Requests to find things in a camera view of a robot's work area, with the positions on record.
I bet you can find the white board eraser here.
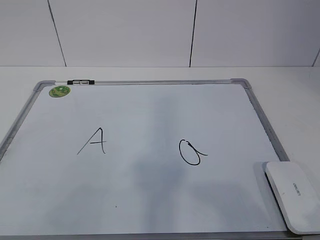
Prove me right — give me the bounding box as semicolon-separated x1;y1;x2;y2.
265;161;320;235

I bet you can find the round green sticker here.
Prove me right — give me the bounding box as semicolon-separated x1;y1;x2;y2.
49;85;71;98

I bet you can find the white board with grey frame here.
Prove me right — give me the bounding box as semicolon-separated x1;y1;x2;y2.
0;83;287;236

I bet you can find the black hanging clip on frame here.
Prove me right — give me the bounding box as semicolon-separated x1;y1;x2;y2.
67;79;95;85

